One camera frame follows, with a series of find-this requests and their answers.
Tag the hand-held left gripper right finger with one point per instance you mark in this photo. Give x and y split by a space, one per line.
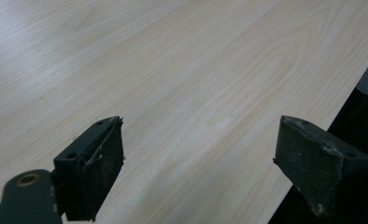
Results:
313 165

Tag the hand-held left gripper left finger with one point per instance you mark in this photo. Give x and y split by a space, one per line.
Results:
88 174

